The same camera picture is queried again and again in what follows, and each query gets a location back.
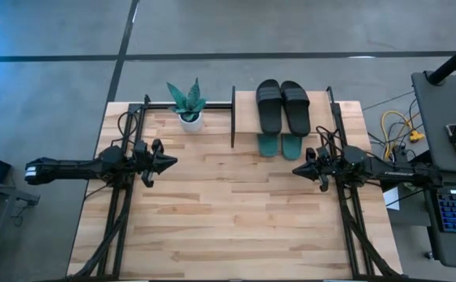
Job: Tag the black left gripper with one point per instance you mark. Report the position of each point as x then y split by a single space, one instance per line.
148 162

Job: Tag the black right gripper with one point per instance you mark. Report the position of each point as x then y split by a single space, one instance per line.
328 168

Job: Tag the green rubber slide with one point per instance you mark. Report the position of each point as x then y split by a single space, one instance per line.
292 147
267 145

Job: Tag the black rubber slide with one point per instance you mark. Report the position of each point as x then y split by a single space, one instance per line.
269 105
296 109

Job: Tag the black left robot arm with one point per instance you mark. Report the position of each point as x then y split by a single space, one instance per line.
67 169

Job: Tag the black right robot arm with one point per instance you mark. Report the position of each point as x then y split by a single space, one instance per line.
400 172

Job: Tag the wooden shelf board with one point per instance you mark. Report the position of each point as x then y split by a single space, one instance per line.
247 113

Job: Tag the potted succulent in white pot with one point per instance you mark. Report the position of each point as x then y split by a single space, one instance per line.
190 113

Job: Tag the white paper sheet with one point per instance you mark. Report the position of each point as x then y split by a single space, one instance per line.
390 199

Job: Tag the grey desk top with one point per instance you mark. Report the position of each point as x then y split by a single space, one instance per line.
455 246
439 102

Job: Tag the black metal stand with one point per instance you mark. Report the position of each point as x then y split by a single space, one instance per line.
1 192

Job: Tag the thick black pole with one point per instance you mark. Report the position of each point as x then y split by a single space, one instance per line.
451 62

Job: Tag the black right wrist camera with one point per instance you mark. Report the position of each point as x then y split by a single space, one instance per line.
310 154

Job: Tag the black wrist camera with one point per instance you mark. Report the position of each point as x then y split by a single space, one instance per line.
310 154
140 149

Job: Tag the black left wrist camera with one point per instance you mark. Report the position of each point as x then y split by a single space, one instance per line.
140 149

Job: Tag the black metal table frame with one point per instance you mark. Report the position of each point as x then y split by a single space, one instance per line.
134 121
359 227

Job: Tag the black shelf post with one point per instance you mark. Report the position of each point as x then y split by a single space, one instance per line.
233 117

